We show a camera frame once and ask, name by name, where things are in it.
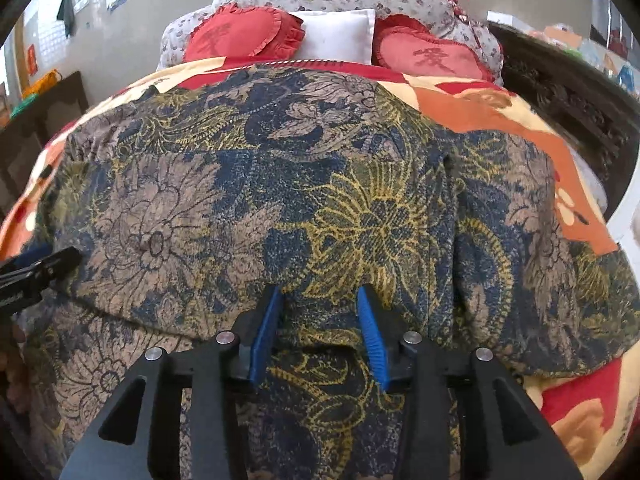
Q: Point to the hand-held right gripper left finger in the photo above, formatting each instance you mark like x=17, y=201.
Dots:
x=265, y=330

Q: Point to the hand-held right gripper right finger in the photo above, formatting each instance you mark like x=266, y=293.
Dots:
x=372, y=330

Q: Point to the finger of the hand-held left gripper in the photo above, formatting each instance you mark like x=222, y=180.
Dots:
x=40, y=272

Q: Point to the blue brown floral garment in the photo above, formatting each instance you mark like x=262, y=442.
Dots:
x=300, y=185

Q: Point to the green bundle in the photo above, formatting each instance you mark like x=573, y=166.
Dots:
x=22, y=105

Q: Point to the yellow bundle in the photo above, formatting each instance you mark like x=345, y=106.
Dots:
x=42, y=82

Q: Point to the orange red printed blanket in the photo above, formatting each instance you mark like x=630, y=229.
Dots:
x=500, y=110

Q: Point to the dark hanging cloth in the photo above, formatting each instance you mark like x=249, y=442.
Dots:
x=66, y=10

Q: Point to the red heart-shaped pillow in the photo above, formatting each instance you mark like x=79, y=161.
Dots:
x=430, y=55
x=235, y=35

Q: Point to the white pillow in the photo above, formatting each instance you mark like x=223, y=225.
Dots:
x=335, y=35

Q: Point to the dark carved wooden cabinet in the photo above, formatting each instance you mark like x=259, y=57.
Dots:
x=575, y=95

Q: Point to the red wall sticker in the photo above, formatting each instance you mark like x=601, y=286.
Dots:
x=30, y=57

